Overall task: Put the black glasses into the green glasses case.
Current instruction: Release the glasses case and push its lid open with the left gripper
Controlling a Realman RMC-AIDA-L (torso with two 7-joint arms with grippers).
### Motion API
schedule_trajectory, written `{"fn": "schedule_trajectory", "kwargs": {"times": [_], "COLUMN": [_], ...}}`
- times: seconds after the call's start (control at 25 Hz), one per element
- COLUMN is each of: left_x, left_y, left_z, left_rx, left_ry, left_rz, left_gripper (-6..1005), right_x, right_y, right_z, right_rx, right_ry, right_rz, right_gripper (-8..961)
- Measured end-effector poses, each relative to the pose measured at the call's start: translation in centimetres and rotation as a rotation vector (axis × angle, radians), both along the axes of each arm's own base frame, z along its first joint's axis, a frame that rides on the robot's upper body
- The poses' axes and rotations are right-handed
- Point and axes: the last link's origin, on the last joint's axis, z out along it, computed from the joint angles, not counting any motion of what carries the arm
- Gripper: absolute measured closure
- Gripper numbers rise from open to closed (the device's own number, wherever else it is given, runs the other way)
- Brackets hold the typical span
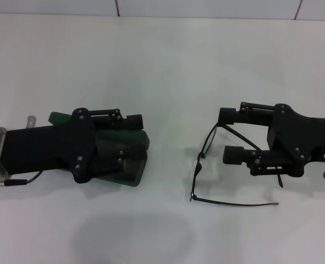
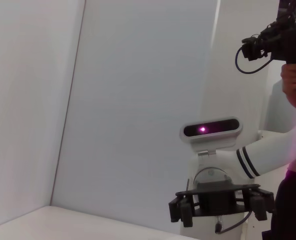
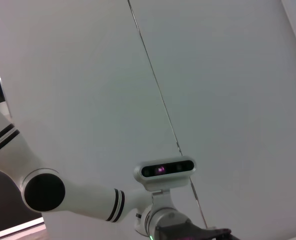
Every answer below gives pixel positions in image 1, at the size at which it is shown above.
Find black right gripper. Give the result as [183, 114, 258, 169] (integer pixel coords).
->
[218, 101, 325, 177]

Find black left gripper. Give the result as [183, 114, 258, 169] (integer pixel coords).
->
[3, 107, 150, 184]

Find green glasses case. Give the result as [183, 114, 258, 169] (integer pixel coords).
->
[47, 111, 152, 188]

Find black thin-framed glasses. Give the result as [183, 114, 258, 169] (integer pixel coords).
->
[189, 122, 284, 207]

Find grey cable with plug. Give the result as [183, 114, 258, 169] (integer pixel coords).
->
[0, 169, 44, 186]

